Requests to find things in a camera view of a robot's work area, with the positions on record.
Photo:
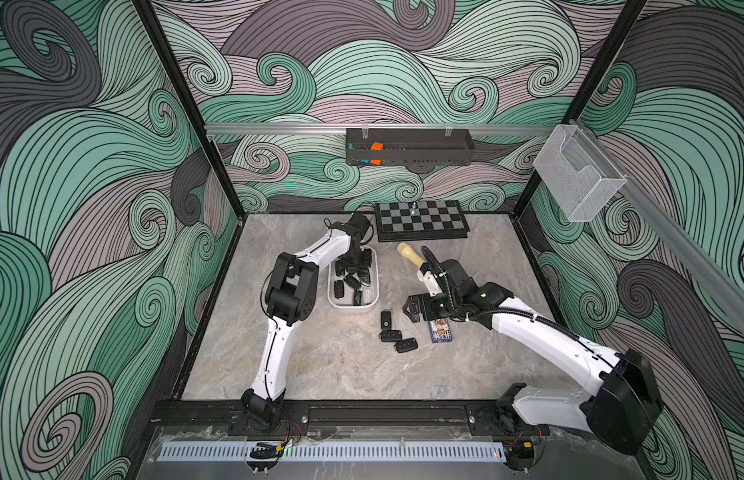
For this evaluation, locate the clear acrylic wall holder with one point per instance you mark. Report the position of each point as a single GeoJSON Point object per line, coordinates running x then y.
{"type": "Point", "coordinates": [578, 172]}

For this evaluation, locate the white perforated cable duct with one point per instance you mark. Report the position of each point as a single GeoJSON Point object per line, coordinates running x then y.
{"type": "Point", "coordinates": [341, 451]}

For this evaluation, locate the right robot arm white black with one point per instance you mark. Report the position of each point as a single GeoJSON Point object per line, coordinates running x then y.
{"type": "Point", "coordinates": [616, 399]}

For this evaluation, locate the white plastic storage box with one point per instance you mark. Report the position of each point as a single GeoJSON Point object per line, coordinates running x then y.
{"type": "Point", "coordinates": [337, 272]}

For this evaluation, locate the black wall tray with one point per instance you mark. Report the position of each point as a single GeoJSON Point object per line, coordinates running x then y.
{"type": "Point", "coordinates": [410, 148]}

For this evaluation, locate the black silver chessboard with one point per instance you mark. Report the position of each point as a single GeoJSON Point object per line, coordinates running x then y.
{"type": "Point", "coordinates": [435, 220]}

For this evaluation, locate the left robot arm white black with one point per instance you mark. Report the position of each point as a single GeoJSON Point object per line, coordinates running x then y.
{"type": "Point", "coordinates": [289, 296]}

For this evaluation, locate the blue playing cards box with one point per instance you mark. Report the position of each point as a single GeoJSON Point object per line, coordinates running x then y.
{"type": "Point", "coordinates": [440, 331]}

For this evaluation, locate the horizontal aluminium rail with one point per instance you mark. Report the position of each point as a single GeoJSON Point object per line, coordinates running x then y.
{"type": "Point", "coordinates": [294, 128]}

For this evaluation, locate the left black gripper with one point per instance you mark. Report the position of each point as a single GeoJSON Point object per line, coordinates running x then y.
{"type": "Point", "coordinates": [368, 259]}

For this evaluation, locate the black flip key with ring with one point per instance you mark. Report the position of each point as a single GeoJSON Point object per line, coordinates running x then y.
{"type": "Point", "coordinates": [353, 282]}

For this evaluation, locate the right side aluminium rail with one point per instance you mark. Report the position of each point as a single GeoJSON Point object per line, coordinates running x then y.
{"type": "Point", "coordinates": [649, 189]}

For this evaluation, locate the black three-button key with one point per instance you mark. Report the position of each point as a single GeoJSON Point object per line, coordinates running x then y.
{"type": "Point", "coordinates": [406, 345]}
{"type": "Point", "coordinates": [339, 289]}
{"type": "Point", "coordinates": [391, 336]}

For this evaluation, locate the cream yellow flashlight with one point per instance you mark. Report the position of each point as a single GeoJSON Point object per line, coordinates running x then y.
{"type": "Point", "coordinates": [407, 252]}

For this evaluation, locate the silver black BMW key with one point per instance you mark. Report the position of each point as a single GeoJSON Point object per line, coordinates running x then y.
{"type": "Point", "coordinates": [365, 277]}

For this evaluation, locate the black VW flip key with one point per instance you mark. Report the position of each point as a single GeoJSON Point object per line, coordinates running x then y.
{"type": "Point", "coordinates": [386, 320]}

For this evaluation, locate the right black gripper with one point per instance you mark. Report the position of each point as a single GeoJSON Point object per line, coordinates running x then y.
{"type": "Point", "coordinates": [432, 282]}

